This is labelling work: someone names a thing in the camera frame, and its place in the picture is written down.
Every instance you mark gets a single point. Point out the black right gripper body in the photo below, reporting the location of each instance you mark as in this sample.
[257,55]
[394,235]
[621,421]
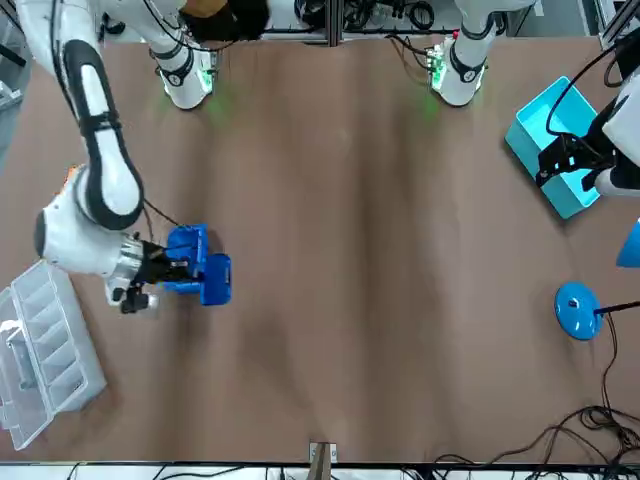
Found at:
[152,262]

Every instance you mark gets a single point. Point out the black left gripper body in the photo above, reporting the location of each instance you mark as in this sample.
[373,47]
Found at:
[597,155]

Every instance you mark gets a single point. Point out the small blue parts tray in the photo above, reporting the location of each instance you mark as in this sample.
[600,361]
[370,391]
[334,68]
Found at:
[217,280]

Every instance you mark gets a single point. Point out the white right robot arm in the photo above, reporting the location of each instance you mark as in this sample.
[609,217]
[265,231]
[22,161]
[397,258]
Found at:
[105,165]

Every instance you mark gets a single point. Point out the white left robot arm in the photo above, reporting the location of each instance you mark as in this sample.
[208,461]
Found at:
[470,55]

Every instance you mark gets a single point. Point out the blue storage box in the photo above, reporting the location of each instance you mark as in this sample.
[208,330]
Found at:
[192,235]

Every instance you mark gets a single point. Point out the clear compartment organizer box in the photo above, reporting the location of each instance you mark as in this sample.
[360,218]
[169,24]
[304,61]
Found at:
[45,350]

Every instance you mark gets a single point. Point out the cyan plastic bin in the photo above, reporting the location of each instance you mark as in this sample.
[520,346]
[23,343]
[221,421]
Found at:
[530,130]

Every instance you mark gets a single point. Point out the person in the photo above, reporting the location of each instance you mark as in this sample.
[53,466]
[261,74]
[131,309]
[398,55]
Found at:
[225,20]

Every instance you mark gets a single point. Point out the aluminium frame post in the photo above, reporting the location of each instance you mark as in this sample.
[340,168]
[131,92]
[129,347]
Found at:
[332,22]
[322,460]

